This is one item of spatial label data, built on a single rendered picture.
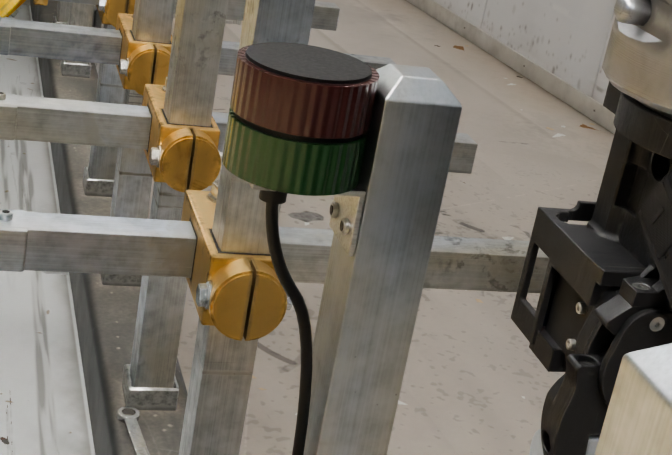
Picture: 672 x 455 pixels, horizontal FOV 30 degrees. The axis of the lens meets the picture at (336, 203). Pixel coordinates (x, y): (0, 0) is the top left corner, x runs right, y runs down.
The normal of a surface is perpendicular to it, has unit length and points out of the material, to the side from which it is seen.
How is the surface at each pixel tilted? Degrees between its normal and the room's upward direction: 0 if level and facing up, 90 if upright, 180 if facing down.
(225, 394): 90
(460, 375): 0
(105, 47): 90
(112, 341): 0
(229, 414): 90
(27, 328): 0
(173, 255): 90
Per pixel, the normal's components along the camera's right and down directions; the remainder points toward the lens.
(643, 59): -0.85, 0.07
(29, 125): 0.25, 0.39
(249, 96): -0.72, 0.13
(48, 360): 0.17, -0.92
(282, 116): -0.24, 0.31
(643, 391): -0.95, -0.06
